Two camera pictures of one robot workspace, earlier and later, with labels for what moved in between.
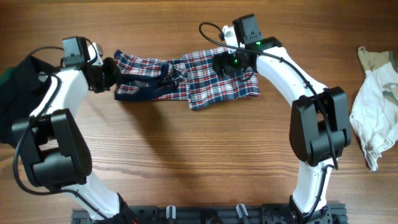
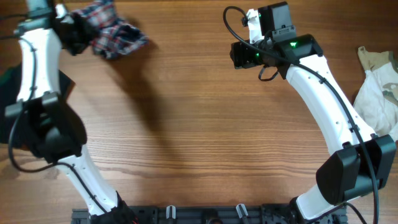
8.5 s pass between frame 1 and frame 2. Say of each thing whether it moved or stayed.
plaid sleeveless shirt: moved
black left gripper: moved
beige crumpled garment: stayed
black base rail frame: stayed
